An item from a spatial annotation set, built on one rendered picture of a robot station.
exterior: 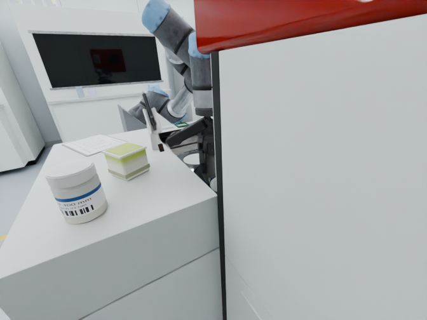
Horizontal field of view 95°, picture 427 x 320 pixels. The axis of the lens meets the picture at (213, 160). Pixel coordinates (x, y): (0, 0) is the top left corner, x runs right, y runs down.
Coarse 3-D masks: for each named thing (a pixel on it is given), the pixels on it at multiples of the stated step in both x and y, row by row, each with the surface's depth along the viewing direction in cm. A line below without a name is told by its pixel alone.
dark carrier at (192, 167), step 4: (192, 152) 78; (196, 152) 77; (180, 156) 75; (184, 156) 75; (188, 164) 68; (192, 164) 68; (196, 164) 68; (192, 168) 65; (196, 168) 65; (200, 168) 65; (196, 172) 63; (200, 172) 63; (200, 176) 60; (204, 180) 58; (208, 184) 56; (216, 192) 52
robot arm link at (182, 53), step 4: (192, 32) 47; (188, 36) 47; (184, 40) 47; (188, 40) 47; (184, 44) 47; (188, 44) 47; (180, 48) 48; (184, 48) 47; (188, 48) 47; (180, 52) 48; (184, 52) 48; (188, 52) 48; (180, 56) 49; (184, 56) 49; (188, 56) 48; (184, 60) 50; (188, 60) 49; (188, 64) 51
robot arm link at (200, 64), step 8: (192, 40) 39; (192, 48) 40; (192, 56) 40; (200, 56) 39; (208, 56) 39; (192, 64) 41; (200, 64) 40; (208, 64) 40; (192, 72) 42; (200, 72) 41; (208, 72) 41; (192, 80) 43; (200, 80) 41; (208, 80) 41; (200, 88) 42; (208, 88) 42
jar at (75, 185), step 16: (80, 160) 35; (48, 176) 30; (64, 176) 30; (80, 176) 31; (96, 176) 35; (64, 192) 31; (80, 192) 32; (96, 192) 34; (64, 208) 32; (80, 208) 33; (96, 208) 35
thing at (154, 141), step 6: (144, 114) 59; (156, 114) 60; (150, 120) 60; (156, 120) 60; (150, 126) 59; (156, 126) 60; (150, 132) 58; (150, 138) 63; (156, 138) 63; (156, 144) 64
